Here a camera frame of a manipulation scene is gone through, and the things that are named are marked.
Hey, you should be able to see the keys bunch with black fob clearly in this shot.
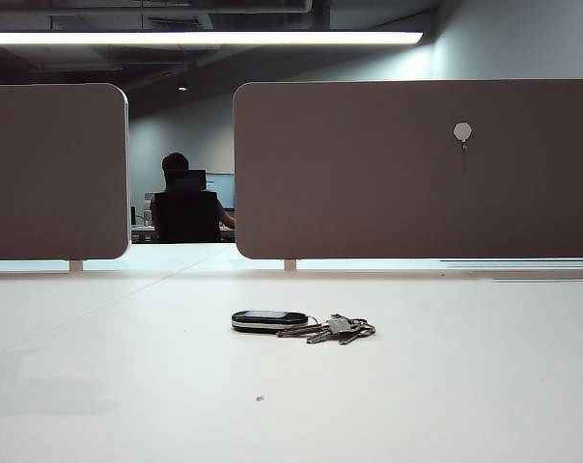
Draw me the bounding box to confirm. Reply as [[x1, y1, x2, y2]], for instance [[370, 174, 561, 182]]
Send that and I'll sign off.
[[231, 310, 377, 346]]

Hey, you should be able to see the computer monitor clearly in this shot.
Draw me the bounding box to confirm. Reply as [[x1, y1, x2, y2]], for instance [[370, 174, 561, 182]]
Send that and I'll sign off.
[[205, 172, 236, 210]]

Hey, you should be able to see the brown fabric desk divider panel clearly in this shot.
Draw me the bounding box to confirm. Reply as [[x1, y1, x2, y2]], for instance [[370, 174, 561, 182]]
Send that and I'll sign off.
[[232, 78, 583, 260], [0, 82, 130, 262]]

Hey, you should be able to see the black office chair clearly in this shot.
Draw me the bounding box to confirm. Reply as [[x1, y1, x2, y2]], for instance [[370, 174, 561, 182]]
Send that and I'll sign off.
[[153, 169, 223, 244]]

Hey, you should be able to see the seated person in dark shirt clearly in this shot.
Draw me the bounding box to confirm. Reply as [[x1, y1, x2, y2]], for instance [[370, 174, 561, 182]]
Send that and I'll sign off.
[[149, 151, 237, 242]]

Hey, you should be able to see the white background office desk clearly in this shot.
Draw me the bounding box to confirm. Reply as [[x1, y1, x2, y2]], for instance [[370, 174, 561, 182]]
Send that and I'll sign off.
[[130, 223, 236, 244]]

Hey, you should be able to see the long ceiling strip light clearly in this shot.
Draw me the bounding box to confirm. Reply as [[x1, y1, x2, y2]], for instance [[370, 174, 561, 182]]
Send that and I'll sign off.
[[0, 30, 425, 47]]

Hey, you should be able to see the white adhesive wall hook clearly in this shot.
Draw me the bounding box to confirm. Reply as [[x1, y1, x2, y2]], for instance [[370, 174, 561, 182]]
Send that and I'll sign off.
[[453, 122, 475, 151]]

